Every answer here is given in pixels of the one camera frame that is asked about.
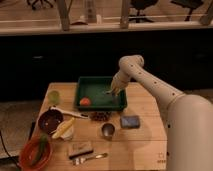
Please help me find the red plastic bowl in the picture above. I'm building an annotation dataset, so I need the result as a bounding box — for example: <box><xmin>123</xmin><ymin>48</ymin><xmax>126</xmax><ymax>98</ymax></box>
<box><xmin>19</xmin><ymin>136</ymin><xmax>52</xmax><ymax>171</ymax></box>

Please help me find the metal fork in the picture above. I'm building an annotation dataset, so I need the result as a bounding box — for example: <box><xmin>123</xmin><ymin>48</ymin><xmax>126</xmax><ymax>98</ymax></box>
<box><xmin>72</xmin><ymin>153</ymin><xmax>108</xmax><ymax>166</ymax></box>

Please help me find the wooden block brush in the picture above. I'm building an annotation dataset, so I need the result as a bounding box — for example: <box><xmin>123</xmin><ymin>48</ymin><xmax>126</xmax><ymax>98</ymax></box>
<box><xmin>68</xmin><ymin>141</ymin><xmax>94</xmax><ymax>159</ymax></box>

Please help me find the black office chair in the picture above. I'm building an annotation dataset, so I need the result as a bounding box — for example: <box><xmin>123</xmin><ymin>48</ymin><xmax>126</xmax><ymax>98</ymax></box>
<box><xmin>129</xmin><ymin>0</ymin><xmax>158</xmax><ymax>23</ymax></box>

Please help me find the orange tomato toy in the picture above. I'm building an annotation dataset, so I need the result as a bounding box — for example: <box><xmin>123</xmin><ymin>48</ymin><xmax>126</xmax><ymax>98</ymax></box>
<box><xmin>79</xmin><ymin>97</ymin><xmax>91</xmax><ymax>106</ymax></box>

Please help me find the green cucumber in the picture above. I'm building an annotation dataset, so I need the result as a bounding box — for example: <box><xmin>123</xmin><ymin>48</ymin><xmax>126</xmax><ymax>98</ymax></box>
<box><xmin>31</xmin><ymin>135</ymin><xmax>47</xmax><ymax>166</ymax></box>

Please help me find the dark grape bunch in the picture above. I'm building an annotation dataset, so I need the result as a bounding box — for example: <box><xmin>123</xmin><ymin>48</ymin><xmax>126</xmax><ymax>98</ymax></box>
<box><xmin>90</xmin><ymin>112</ymin><xmax>111</xmax><ymax>121</ymax></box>

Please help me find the green plastic tray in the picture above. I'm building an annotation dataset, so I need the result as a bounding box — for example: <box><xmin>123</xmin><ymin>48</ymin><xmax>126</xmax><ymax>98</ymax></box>
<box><xmin>74</xmin><ymin>76</ymin><xmax>127</xmax><ymax>111</ymax></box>

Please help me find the green plastic cup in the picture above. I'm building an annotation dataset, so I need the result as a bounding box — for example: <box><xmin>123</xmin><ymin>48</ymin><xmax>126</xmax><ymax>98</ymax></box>
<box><xmin>47</xmin><ymin>90</ymin><xmax>60</xmax><ymax>105</ymax></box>

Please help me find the yellow corn cob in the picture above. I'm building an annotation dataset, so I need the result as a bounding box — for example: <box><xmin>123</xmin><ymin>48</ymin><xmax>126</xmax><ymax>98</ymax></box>
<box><xmin>52</xmin><ymin>118</ymin><xmax>74</xmax><ymax>139</ymax></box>

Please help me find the dark brown bowl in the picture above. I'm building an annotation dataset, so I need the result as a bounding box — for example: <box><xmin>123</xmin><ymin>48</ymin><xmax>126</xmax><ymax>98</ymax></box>
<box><xmin>38</xmin><ymin>110</ymin><xmax>63</xmax><ymax>134</ymax></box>

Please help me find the white handled spatula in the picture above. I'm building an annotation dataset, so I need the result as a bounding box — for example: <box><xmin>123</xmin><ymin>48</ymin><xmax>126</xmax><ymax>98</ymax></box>
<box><xmin>50</xmin><ymin>106</ymin><xmax>90</xmax><ymax>119</ymax></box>

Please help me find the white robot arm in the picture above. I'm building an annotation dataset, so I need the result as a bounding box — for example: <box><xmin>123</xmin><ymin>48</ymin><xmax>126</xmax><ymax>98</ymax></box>
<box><xmin>109</xmin><ymin>55</ymin><xmax>213</xmax><ymax>171</ymax></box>

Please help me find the black chair right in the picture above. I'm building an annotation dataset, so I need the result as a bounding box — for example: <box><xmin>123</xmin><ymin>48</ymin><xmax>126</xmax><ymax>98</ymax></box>
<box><xmin>171</xmin><ymin>0</ymin><xmax>203</xmax><ymax>21</ymax></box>

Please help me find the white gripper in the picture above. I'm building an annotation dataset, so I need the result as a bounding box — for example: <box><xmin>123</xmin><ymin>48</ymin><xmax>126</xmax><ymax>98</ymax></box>
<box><xmin>106</xmin><ymin>71</ymin><xmax>130</xmax><ymax>97</ymax></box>

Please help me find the black chair base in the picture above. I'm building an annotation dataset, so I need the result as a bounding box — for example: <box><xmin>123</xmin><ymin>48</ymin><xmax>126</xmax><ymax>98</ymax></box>
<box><xmin>26</xmin><ymin>0</ymin><xmax>54</xmax><ymax>11</ymax></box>

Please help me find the metal cup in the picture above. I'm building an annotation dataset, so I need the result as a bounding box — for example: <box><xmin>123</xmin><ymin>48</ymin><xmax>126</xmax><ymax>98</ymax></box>
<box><xmin>101</xmin><ymin>123</ymin><xmax>115</xmax><ymax>140</ymax></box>

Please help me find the black cable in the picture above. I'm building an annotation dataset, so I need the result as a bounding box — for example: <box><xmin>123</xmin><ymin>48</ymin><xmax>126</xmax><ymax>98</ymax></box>
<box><xmin>0</xmin><ymin>129</ymin><xmax>22</xmax><ymax>171</ymax></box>

